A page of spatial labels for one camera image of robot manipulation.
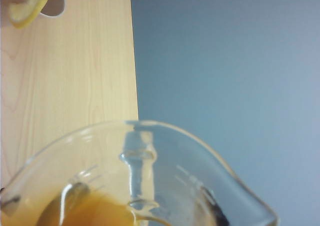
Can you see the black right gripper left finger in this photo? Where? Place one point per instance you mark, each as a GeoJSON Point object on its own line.
{"type": "Point", "coordinates": [8, 201]}

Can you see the clear glass measuring cup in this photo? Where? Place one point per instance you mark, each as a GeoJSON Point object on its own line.
{"type": "Point", "coordinates": [175, 176]}

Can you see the beige paper cup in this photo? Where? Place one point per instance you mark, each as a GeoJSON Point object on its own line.
{"type": "Point", "coordinates": [53, 3]}

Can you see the yellow lemon slice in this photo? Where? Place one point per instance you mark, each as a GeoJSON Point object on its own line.
{"type": "Point", "coordinates": [30, 8]}

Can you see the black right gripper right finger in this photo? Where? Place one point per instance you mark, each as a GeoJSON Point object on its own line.
{"type": "Point", "coordinates": [216, 208]}

